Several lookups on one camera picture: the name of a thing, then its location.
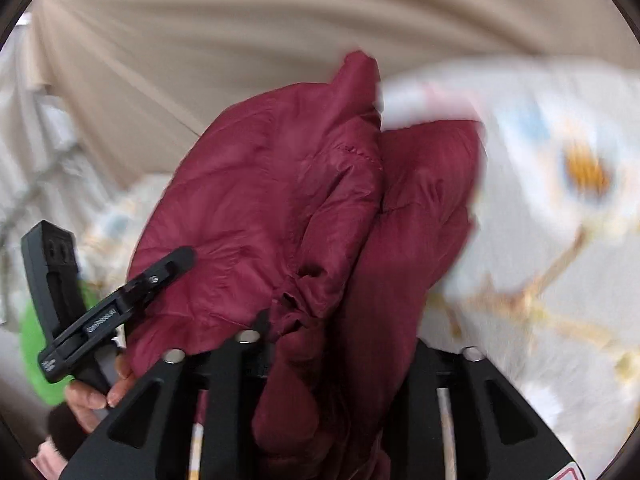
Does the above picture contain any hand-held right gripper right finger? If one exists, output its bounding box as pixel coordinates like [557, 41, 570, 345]
[385, 339, 587, 480]

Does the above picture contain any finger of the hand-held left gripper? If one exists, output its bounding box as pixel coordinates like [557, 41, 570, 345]
[125, 246, 197, 307]

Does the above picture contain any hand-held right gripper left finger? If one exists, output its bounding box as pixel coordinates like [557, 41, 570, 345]
[59, 310, 275, 480]

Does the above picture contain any maroon puffer jacket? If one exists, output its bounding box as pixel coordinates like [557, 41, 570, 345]
[122, 50, 488, 480]

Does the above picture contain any person's left hand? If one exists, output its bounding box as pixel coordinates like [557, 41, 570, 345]
[65, 347, 138, 435]

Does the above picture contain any green cloth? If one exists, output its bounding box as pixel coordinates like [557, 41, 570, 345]
[19, 280, 101, 407]

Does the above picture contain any pink cloth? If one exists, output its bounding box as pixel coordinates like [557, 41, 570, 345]
[30, 437, 68, 480]

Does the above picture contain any white cloth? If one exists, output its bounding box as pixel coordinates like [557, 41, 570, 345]
[0, 12, 108, 281]

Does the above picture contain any white printed blanket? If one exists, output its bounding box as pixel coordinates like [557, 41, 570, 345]
[82, 57, 640, 480]

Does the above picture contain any beige curtain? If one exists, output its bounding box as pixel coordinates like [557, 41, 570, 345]
[20, 0, 640, 191]

